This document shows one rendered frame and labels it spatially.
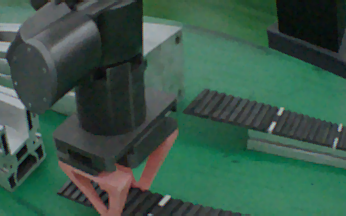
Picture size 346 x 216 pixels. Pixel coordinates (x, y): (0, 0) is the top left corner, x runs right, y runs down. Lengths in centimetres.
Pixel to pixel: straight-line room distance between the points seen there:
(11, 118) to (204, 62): 33
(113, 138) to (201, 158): 21
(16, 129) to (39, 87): 27
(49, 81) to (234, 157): 33
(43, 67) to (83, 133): 12
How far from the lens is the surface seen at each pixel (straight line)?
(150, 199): 51
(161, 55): 66
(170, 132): 48
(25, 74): 36
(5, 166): 58
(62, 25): 37
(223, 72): 79
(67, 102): 70
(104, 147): 42
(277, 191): 57
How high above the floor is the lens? 115
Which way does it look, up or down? 31 degrees down
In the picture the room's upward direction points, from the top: 3 degrees counter-clockwise
